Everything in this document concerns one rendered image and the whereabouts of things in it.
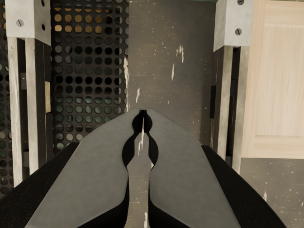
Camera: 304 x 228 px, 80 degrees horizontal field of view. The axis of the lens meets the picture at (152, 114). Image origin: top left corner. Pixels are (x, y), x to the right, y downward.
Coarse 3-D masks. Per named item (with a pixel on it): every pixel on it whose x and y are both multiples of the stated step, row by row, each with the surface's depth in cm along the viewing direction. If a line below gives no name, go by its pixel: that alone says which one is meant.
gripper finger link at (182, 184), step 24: (144, 120) 11; (168, 120) 10; (168, 144) 8; (192, 144) 9; (168, 168) 7; (192, 168) 7; (168, 192) 6; (192, 192) 6; (216, 192) 6; (168, 216) 6; (192, 216) 6; (216, 216) 6
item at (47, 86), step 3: (45, 81) 46; (45, 84) 46; (48, 84) 47; (45, 87) 46; (48, 87) 47; (45, 90) 46; (48, 90) 47; (45, 93) 46; (48, 93) 47; (45, 96) 46; (48, 96) 47; (48, 99) 48; (48, 102) 48; (48, 105) 48; (48, 108) 48; (48, 111) 48
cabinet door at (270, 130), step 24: (264, 0) 46; (264, 24) 46; (288, 24) 47; (264, 48) 47; (288, 48) 47; (264, 72) 48; (288, 72) 48; (264, 96) 49; (288, 96) 49; (264, 120) 49; (288, 120) 49; (264, 144) 50; (288, 144) 50
